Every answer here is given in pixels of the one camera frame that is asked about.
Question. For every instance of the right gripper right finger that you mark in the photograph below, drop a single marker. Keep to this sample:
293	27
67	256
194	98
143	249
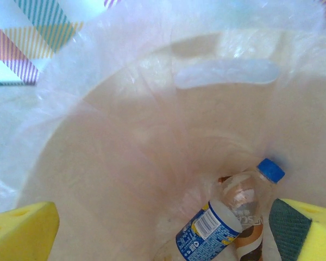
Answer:
309	233

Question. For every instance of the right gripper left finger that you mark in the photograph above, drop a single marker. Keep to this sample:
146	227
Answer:
19	233

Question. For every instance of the brown coffee bottle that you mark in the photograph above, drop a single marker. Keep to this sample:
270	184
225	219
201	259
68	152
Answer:
251	242

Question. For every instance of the cream plastic bin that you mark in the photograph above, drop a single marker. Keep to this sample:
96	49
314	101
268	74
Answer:
84	176

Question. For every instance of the blue label bottle blue cap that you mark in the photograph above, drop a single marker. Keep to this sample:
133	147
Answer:
203	233

